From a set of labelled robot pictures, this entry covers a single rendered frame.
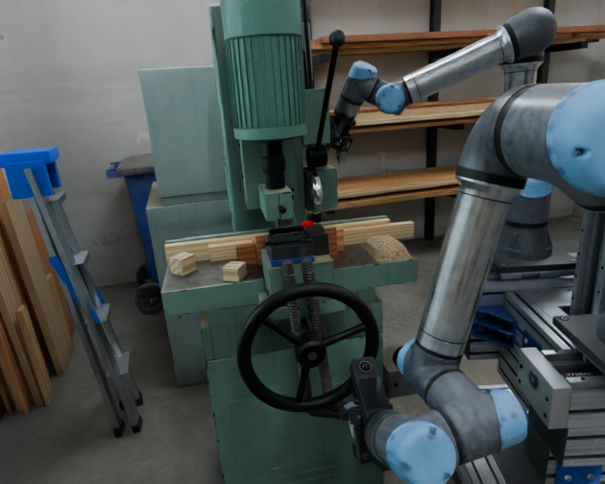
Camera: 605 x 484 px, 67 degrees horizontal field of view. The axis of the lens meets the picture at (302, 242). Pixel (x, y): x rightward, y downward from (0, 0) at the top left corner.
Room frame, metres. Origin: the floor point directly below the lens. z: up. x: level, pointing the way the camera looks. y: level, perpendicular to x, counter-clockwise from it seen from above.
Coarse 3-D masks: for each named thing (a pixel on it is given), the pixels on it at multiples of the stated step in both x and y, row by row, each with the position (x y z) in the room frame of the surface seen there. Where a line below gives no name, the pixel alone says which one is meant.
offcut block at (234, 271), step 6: (228, 264) 0.98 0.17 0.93; (234, 264) 0.97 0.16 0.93; (240, 264) 0.97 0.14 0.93; (228, 270) 0.95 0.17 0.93; (234, 270) 0.95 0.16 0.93; (240, 270) 0.96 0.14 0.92; (246, 270) 0.99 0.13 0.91; (228, 276) 0.95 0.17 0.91; (234, 276) 0.95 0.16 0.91; (240, 276) 0.95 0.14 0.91
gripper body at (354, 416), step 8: (352, 408) 0.65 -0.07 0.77; (392, 408) 0.64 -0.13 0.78; (352, 416) 0.63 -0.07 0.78; (360, 416) 0.62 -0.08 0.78; (360, 424) 0.61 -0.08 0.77; (360, 432) 0.61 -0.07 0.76; (360, 440) 0.60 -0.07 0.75; (352, 448) 0.63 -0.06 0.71; (360, 448) 0.60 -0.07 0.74; (368, 448) 0.60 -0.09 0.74; (360, 456) 0.59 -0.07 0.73; (368, 456) 0.59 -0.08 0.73; (376, 464) 0.56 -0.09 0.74
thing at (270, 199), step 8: (264, 184) 1.19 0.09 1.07; (264, 192) 1.09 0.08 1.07; (272, 192) 1.08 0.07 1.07; (280, 192) 1.08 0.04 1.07; (288, 192) 1.08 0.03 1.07; (264, 200) 1.08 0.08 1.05; (272, 200) 1.08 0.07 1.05; (280, 200) 1.08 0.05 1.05; (288, 200) 1.08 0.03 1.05; (264, 208) 1.09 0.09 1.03; (272, 208) 1.07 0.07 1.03; (288, 208) 1.08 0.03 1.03; (272, 216) 1.07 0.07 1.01; (280, 216) 1.08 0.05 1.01; (288, 216) 1.08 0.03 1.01
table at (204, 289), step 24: (216, 264) 1.07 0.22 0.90; (336, 264) 1.01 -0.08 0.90; (360, 264) 1.00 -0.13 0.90; (384, 264) 1.00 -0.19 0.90; (408, 264) 1.01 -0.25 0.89; (168, 288) 0.94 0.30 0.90; (192, 288) 0.93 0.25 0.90; (216, 288) 0.94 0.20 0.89; (240, 288) 0.94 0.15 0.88; (264, 288) 0.95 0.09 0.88; (360, 288) 0.99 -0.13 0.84; (168, 312) 0.92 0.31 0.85; (192, 312) 0.92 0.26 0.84; (288, 312) 0.87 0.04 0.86
